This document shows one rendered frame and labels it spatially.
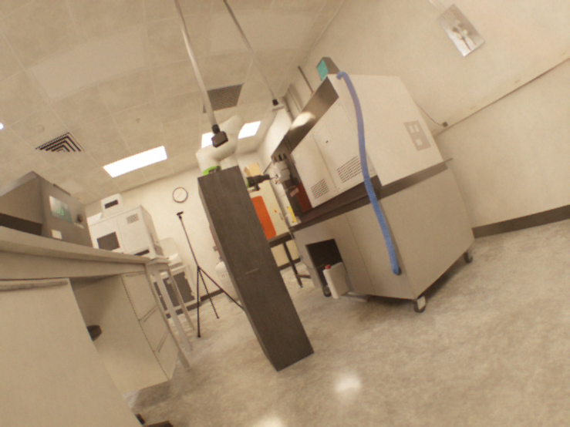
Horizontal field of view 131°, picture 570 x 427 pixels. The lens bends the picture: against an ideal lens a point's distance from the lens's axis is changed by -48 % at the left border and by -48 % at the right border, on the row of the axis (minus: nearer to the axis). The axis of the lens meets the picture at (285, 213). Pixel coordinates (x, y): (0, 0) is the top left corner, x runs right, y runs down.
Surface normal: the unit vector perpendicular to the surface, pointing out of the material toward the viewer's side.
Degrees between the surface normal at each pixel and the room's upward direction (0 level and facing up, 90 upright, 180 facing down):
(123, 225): 90
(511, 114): 90
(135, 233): 90
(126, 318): 90
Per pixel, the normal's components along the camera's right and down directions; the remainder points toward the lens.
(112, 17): 0.37, 0.93
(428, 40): -0.87, 0.32
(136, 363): 0.32, -0.20
